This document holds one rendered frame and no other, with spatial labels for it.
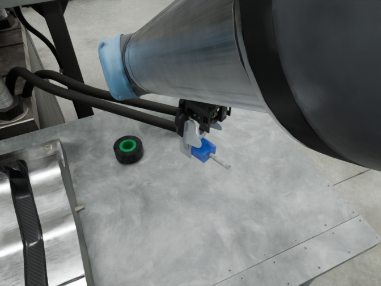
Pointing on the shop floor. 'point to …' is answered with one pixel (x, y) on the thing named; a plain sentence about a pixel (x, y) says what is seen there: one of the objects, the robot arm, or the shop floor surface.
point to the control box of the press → (64, 53)
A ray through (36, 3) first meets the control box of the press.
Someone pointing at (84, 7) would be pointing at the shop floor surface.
